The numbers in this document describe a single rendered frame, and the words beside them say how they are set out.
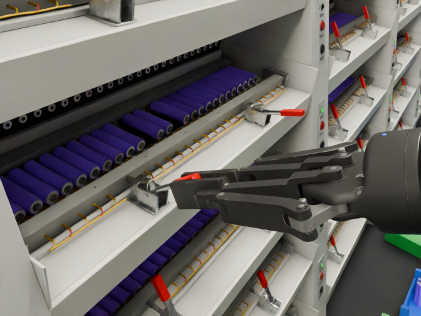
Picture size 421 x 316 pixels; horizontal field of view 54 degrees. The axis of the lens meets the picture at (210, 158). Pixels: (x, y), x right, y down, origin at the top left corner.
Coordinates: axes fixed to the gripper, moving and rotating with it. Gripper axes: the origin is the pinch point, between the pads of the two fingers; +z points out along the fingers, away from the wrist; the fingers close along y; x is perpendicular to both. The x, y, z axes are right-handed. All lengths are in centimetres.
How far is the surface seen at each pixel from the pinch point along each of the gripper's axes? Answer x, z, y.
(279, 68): 3.6, 11.8, 44.4
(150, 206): -1.3, 7.9, -1.0
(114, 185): 1.9, 11.1, -1.9
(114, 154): 4.1, 14.9, 2.6
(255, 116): -0.3, 8.2, 25.7
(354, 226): -60, 23, 89
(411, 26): -12, 14, 185
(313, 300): -54, 20, 45
